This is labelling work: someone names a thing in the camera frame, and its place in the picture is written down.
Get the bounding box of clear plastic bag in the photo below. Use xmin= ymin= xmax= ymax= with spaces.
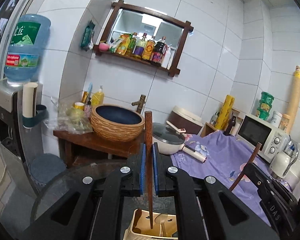
xmin=43 ymin=97 xmax=93 ymax=134

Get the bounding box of round grey stool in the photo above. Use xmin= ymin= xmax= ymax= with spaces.
xmin=29 ymin=153 xmax=66 ymax=187

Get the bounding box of woven brown basin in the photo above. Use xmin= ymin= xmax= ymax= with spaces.
xmin=90 ymin=104 xmax=145 ymax=142

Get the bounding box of yellow foil roll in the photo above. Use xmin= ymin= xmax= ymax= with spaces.
xmin=214 ymin=95 xmax=235 ymax=130

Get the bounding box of blue water jug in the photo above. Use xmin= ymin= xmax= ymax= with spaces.
xmin=4 ymin=14 xmax=51 ymax=84

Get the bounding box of yellow soap dispenser bottle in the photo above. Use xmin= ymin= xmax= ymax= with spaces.
xmin=91 ymin=86 xmax=104 ymax=106

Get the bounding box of purple label oil bottle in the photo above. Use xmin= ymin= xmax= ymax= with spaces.
xmin=133 ymin=33 xmax=147 ymax=59

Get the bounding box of dark brown glass bottle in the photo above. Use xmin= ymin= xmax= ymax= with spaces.
xmin=224 ymin=115 xmax=237 ymax=136

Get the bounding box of dark soy sauce bottle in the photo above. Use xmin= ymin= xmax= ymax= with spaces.
xmin=150 ymin=36 xmax=167 ymax=65

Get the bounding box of tall beige rolled mat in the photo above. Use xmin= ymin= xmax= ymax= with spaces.
xmin=286 ymin=66 xmax=300 ymax=134

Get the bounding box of grey water dispenser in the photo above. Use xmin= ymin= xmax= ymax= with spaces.
xmin=0 ymin=79 xmax=43 ymax=198

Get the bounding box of wooden framed mirror shelf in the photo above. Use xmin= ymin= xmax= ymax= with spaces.
xmin=93 ymin=0 xmax=194 ymax=77

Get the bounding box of green hanging packet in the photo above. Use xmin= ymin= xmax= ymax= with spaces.
xmin=80 ymin=21 xmax=95 ymax=51

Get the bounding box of white microwave oven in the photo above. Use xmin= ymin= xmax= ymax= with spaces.
xmin=237 ymin=114 xmax=290 ymax=164

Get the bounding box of paper cup stack holder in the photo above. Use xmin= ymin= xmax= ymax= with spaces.
xmin=22 ymin=82 xmax=48 ymax=129

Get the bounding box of cream plastic utensil holder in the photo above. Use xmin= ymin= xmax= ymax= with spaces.
xmin=122 ymin=208 xmax=179 ymax=240

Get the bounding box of brown white rice cooker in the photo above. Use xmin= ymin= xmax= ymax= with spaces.
xmin=167 ymin=106 xmax=203 ymax=135

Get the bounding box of wooden spoon in holder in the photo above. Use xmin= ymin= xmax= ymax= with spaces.
xmin=154 ymin=213 xmax=168 ymax=237

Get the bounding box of green cup stack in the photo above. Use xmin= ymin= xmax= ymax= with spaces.
xmin=256 ymin=92 xmax=274 ymax=121

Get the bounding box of bamboo style faucet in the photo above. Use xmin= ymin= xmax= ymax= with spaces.
xmin=131 ymin=94 xmax=146 ymax=114

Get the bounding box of dark wooden side table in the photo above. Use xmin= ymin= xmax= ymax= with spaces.
xmin=53 ymin=131 xmax=144 ymax=168

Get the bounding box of white electric kettle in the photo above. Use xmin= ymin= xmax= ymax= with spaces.
xmin=269 ymin=140 xmax=299 ymax=179

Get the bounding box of cream frying pan with lid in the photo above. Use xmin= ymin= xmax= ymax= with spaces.
xmin=153 ymin=123 xmax=206 ymax=163

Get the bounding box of yellow label oil bottle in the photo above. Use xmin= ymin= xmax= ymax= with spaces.
xmin=142 ymin=36 xmax=155 ymax=61

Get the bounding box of brown wooden chopstick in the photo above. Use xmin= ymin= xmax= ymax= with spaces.
xmin=229 ymin=142 xmax=262 ymax=191
xmin=145 ymin=111 xmax=153 ymax=229

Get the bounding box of pink small bowl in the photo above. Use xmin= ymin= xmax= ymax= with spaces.
xmin=98 ymin=42 xmax=110 ymax=53

